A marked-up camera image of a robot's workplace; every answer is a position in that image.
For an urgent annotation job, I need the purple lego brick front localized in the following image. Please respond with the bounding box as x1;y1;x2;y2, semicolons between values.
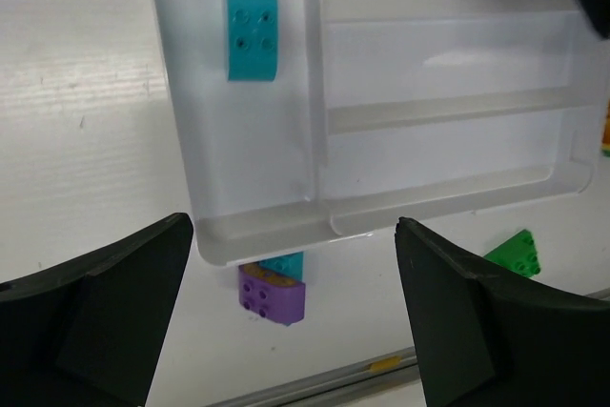
238;263;306;326

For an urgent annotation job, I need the yellow lego brick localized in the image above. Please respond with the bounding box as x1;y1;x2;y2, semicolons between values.
601;104;610;157

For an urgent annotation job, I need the green lego brick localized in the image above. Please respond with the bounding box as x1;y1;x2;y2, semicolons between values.
484;230;541;278

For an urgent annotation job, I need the aluminium front rail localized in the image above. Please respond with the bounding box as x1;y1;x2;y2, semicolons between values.
217;347;419;406

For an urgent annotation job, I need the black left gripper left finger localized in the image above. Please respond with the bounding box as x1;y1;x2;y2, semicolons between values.
1;213;193;406

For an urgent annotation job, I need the teal lego brick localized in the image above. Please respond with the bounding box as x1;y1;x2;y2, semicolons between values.
258;252;304;281
224;0;279;82

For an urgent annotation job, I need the white divided plastic tray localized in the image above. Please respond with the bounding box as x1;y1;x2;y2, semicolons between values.
154;0;609;265

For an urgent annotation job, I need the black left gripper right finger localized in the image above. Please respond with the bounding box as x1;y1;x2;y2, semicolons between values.
395;218;609;406

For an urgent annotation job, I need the teal lego brick front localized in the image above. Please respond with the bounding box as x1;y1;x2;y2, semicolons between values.
258;252;304;281

